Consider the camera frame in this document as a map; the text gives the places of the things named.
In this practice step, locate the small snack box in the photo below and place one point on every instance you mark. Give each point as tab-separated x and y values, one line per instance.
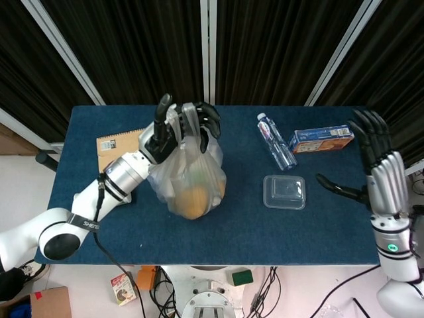
122	291

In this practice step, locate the clear plastic food container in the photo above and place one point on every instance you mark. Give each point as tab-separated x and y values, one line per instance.
283	192

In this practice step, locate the brown paper envelope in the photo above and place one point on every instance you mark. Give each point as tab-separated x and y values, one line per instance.
119	145

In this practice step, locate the green block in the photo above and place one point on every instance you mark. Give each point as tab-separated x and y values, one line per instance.
242	277

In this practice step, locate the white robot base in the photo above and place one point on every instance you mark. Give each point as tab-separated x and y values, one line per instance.
205	298

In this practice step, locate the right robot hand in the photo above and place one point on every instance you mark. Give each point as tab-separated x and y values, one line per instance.
386	182

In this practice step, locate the black pleated curtain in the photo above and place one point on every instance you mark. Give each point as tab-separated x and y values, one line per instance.
149	49

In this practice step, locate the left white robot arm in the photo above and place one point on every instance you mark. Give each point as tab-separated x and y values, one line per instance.
126	172

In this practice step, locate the orange plastic object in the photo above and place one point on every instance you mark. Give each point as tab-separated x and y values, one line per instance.
145	280

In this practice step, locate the clear plastic shopping bag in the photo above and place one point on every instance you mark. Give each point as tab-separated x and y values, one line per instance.
185	162

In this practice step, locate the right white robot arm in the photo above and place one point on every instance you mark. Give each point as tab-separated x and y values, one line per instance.
394	251

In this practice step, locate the blue table cloth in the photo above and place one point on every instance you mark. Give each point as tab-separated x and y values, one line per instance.
232	232

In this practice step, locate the white green packet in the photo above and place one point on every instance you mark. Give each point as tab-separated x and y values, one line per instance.
197	173

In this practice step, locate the blue orange cookie box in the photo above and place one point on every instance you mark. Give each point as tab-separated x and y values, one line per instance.
318	142

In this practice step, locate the black white shoe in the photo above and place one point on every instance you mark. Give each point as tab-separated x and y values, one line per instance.
33	270

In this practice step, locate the clear plastic water bottle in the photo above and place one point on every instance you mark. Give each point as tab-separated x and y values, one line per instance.
276	142

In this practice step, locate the white metal frame post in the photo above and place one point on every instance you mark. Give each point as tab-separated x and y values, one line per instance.
208	49
66	56
338	56

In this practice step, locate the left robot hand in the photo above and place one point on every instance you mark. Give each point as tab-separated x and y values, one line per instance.
160	142

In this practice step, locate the cardboard box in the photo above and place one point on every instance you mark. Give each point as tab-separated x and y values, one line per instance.
49	304

